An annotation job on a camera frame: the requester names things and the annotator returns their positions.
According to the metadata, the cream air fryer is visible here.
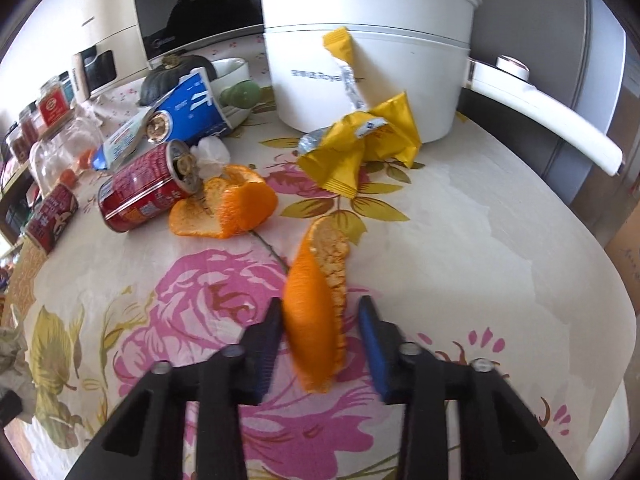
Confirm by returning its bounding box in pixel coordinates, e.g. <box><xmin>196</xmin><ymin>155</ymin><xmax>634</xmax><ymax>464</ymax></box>
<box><xmin>70</xmin><ymin>0</ymin><xmax>149</xmax><ymax>102</ymax></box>

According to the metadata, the curled orange peel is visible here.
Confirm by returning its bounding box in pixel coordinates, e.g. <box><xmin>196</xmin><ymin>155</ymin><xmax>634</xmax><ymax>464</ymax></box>
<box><xmin>168</xmin><ymin>165</ymin><xmax>278</xmax><ymax>240</ymax></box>

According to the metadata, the floral tablecloth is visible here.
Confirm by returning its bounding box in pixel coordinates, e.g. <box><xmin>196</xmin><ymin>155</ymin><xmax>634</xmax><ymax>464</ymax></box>
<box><xmin>9</xmin><ymin>108</ymin><xmax>636</xmax><ymax>479</ymax></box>

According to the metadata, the white electric pot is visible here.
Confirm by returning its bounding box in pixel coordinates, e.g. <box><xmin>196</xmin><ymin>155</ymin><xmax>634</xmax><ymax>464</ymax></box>
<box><xmin>260</xmin><ymin>0</ymin><xmax>624</xmax><ymax>174</ymax></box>

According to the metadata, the dark green pumpkin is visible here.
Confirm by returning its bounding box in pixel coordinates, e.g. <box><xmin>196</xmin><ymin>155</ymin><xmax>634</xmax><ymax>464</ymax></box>
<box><xmin>138</xmin><ymin>54</ymin><xmax>217</xmax><ymax>106</ymax></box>

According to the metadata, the white tissue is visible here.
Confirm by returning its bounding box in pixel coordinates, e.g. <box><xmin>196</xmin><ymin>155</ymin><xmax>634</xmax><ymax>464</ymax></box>
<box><xmin>190</xmin><ymin>136</ymin><xmax>231</xmax><ymax>181</ymax></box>

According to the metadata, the red label spice jar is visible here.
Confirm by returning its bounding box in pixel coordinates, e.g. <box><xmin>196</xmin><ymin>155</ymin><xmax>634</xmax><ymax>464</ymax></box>
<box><xmin>38</xmin><ymin>76</ymin><xmax>70</xmax><ymax>127</ymax></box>

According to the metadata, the blue white milk carton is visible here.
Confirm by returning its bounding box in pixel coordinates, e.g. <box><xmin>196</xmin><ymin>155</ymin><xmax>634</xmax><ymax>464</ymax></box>
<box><xmin>91</xmin><ymin>107</ymin><xmax>152</xmax><ymax>171</ymax></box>

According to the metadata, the long orange peel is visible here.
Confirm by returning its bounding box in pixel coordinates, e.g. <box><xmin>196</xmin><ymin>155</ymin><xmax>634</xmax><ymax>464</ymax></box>
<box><xmin>282</xmin><ymin>217</ymin><xmax>349</xmax><ymax>393</ymax></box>

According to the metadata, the white bowl green handle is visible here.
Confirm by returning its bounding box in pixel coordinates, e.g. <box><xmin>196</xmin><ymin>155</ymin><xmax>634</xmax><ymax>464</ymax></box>
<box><xmin>210</xmin><ymin>58</ymin><xmax>262</xmax><ymax>129</ymax></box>

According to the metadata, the red snack packet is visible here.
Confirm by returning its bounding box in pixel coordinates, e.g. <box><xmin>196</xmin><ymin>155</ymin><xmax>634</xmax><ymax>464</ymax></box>
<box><xmin>25</xmin><ymin>183</ymin><xmax>78</xmax><ymax>255</ymax></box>

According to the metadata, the black microwave oven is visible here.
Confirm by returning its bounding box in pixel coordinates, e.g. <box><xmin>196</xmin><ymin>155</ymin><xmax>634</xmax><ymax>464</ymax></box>
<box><xmin>134</xmin><ymin>0</ymin><xmax>262</xmax><ymax>58</ymax></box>

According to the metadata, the red drink can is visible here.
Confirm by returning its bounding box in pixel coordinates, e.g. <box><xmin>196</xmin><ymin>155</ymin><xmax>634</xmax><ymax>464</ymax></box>
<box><xmin>96</xmin><ymin>140</ymin><xmax>202</xmax><ymax>233</ymax></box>

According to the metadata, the yellow snack wrapper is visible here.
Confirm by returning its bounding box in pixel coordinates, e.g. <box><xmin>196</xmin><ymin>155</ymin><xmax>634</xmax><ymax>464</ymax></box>
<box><xmin>297</xmin><ymin>27</ymin><xmax>422</xmax><ymax>198</ymax></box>

